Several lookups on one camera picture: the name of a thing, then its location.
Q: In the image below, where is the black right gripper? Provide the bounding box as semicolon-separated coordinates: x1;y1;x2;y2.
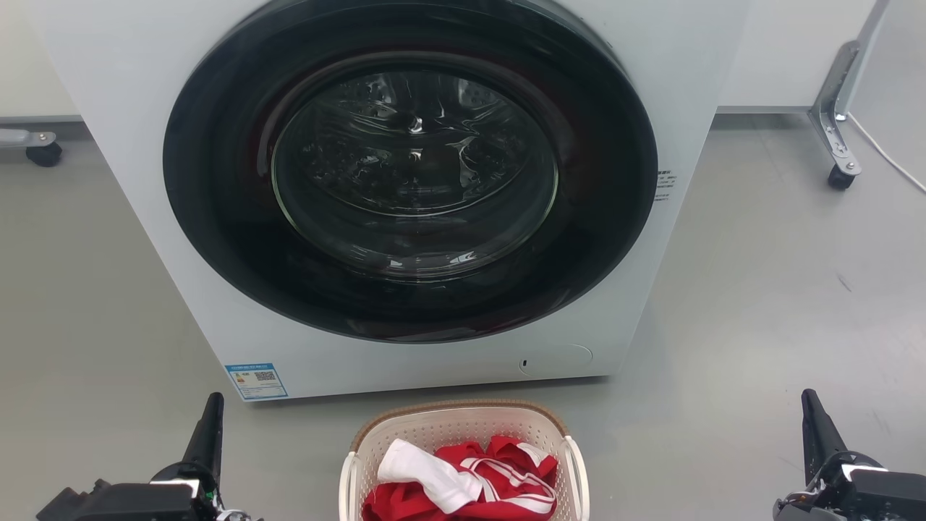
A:
773;389;926;521

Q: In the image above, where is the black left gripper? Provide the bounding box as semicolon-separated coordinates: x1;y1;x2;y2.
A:
36;393;263;521

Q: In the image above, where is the cream perforated laundry basket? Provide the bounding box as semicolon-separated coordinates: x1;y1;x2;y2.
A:
339;399;590;521

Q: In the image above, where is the blue energy label sticker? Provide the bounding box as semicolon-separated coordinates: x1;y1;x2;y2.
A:
224;363;289;401

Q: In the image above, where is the black round washer door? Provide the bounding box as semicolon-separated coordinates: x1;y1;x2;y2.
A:
163;0;658;344

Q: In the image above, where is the round filter cover flap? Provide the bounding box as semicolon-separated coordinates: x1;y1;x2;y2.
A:
518;344;594;377

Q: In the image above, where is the red garment with white stripes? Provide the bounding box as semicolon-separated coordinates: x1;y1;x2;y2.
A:
362;436;559;521

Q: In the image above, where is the grey metal stand leg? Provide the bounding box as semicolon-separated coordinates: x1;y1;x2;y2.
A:
0;128;57;151

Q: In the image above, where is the white front-load washing machine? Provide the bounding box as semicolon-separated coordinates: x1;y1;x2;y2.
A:
42;0;753;403

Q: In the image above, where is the white cable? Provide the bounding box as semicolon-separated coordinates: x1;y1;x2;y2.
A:
846;111;926;195

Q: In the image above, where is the grey metal stand bracket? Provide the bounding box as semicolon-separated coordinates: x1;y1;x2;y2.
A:
807;0;892;175

